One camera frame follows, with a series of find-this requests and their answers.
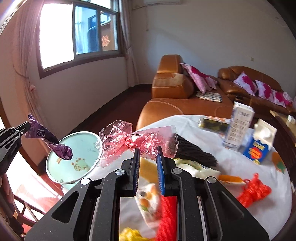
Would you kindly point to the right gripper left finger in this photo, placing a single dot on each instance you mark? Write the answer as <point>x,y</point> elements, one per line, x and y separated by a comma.
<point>90,210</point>

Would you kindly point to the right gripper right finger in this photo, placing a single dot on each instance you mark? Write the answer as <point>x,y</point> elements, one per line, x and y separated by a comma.
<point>206,210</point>

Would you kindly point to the purple plastic wrapper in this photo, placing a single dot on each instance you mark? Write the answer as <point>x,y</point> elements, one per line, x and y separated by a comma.
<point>39,131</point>

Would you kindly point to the orange snack wrapper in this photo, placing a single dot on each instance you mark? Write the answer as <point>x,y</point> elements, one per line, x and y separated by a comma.
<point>231,180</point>

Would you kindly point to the yellow printed plastic bag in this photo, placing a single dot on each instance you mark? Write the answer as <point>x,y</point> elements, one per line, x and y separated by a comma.
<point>195,169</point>

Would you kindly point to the black foam net bundle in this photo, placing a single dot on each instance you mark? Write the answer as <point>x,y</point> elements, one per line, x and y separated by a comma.
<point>183,149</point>

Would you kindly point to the yellow sponge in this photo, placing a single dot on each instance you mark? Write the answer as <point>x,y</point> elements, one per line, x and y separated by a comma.
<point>148,170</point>

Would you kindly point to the pink cellophane wrapper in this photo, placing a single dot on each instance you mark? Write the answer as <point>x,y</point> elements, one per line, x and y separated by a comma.
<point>118,137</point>

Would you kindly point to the light blue trash bin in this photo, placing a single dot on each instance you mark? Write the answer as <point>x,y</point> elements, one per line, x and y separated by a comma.
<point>86,149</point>

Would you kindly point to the yellow crumpled wrapper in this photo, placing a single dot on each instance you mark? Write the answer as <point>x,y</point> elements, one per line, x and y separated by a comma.
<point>129,234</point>

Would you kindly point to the red foil strip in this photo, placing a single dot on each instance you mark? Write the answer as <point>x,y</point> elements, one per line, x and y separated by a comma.
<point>167,229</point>

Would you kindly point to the red net bag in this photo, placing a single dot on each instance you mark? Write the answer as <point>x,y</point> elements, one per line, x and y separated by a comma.
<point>253,190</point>

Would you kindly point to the white printed tablecloth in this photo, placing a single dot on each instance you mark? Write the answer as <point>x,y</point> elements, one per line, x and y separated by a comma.
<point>272,212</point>

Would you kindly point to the blue gable-top milk carton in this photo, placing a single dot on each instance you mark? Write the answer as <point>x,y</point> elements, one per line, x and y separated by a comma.
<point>260,142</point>

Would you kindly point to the pink curtain left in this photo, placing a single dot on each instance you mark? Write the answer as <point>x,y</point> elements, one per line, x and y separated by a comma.
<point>23,38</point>

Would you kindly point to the pink curtain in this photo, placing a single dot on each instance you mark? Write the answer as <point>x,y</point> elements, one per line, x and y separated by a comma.
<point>23,38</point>
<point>125,10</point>

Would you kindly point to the tall white milk carton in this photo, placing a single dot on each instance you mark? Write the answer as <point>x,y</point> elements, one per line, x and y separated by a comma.
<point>240,121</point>

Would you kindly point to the checkered cloth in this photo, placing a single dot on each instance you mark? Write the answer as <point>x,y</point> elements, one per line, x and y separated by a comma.
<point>210,96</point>

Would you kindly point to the dark wooden coffee table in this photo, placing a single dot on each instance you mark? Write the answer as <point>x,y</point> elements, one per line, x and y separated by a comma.
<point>285,128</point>

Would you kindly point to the orange leather chaise sofa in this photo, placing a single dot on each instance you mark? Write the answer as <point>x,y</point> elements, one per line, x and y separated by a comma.
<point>174,93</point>

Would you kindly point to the small white box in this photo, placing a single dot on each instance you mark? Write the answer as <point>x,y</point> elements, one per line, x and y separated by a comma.
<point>290,120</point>

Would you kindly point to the pink floral pillow on chaise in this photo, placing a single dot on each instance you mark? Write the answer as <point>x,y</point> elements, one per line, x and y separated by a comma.
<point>203,82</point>

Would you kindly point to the brown leather back sofa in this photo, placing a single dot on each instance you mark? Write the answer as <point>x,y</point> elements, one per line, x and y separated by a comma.
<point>261,107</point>

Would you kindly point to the pink curtain right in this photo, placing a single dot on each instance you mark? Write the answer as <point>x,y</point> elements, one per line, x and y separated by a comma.
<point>125,10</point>

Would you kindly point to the white air conditioner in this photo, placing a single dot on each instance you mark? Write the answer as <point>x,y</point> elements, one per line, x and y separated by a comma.
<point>151,2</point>

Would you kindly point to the window with dark frame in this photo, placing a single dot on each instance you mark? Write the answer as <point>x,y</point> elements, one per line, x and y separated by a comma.
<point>72,33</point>

